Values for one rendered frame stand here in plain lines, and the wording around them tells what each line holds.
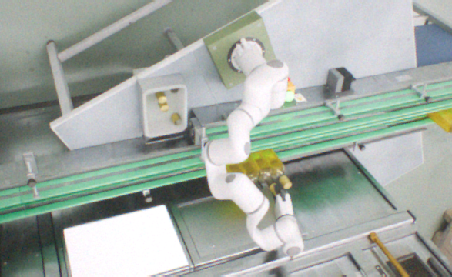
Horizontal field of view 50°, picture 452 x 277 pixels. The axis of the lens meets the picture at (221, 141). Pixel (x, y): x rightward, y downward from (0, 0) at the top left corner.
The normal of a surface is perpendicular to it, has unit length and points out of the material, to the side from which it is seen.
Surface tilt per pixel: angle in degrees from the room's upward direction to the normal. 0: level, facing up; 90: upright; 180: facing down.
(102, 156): 90
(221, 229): 90
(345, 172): 90
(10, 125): 90
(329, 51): 0
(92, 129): 0
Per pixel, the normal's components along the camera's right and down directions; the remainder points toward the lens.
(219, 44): 0.32, 0.61
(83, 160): 0.05, -0.78
